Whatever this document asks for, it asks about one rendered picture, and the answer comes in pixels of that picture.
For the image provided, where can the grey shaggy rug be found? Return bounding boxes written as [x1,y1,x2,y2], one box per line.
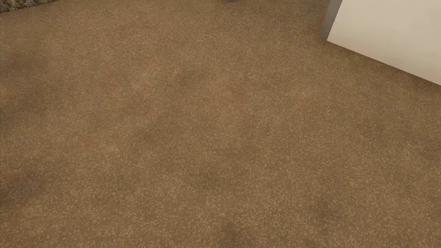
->
[0,0,57,14]

